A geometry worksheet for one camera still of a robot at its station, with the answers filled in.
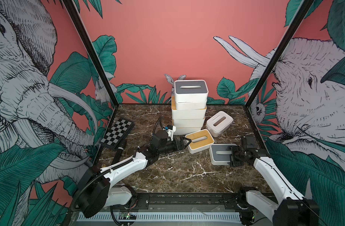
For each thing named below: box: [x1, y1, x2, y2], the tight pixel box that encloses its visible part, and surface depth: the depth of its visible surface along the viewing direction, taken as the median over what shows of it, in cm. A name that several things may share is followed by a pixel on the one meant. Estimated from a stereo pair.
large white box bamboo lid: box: [172, 117, 206, 129], surface depth 92 cm
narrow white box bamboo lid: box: [175, 100, 208, 110], surface depth 78 cm
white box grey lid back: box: [174, 79, 209, 103], surface depth 76 cm
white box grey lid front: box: [209, 143, 237, 166], surface depth 90 cm
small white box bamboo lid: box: [184, 129, 215, 154], surface depth 96 cm
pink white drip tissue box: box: [205, 110, 234, 138], surface depth 101 cm
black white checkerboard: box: [99, 118, 136, 150], surface depth 100 cm
